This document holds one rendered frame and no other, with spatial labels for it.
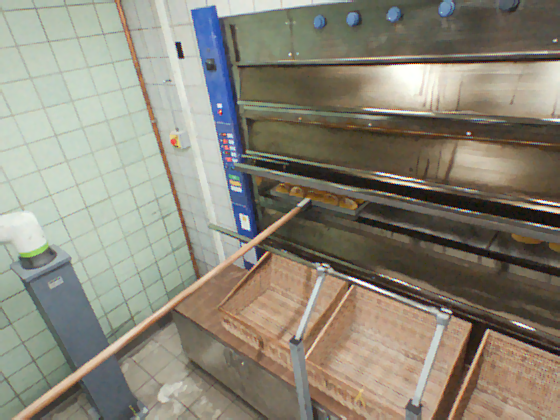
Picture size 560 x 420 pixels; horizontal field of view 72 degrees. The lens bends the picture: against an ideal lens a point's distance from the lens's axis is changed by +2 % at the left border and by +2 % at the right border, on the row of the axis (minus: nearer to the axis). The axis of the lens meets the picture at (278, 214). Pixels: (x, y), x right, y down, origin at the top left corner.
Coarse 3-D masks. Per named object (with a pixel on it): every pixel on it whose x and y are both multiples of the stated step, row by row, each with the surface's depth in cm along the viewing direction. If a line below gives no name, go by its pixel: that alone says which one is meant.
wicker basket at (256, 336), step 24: (264, 264) 230; (288, 264) 224; (240, 288) 218; (264, 288) 235; (336, 288) 204; (240, 312) 223; (264, 312) 220; (288, 312) 218; (312, 312) 215; (240, 336) 205; (264, 336) 186; (288, 336) 203; (312, 336) 184; (288, 360) 181
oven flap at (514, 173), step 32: (256, 128) 200; (288, 128) 186; (320, 128) 174; (288, 160) 186; (320, 160) 176; (352, 160) 166; (384, 160) 156; (416, 160) 148; (448, 160) 140; (480, 160) 134; (512, 160) 128; (544, 160) 122; (480, 192) 133; (512, 192) 129; (544, 192) 123
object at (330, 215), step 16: (288, 208) 209; (320, 208) 198; (352, 224) 184; (368, 224) 178; (384, 224) 176; (400, 240) 169; (416, 240) 164; (432, 240) 161; (448, 240) 159; (464, 256) 153; (480, 256) 148; (496, 256) 147; (512, 256) 146; (512, 272) 143; (528, 272) 139; (544, 272) 136
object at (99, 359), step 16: (256, 240) 174; (240, 256) 168; (208, 272) 158; (192, 288) 151; (176, 304) 146; (144, 320) 139; (128, 336) 133; (112, 352) 129; (80, 368) 123; (64, 384) 119; (48, 400) 116; (16, 416) 112
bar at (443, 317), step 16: (208, 224) 199; (288, 256) 166; (320, 272) 155; (336, 272) 151; (320, 288) 156; (368, 288) 142; (416, 304) 131; (304, 320) 153; (448, 320) 125; (432, 352) 125; (304, 368) 159; (304, 384) 162; (304, 400) 166; (416, 400) 123; (304, 416) 172; (416, 416) 121
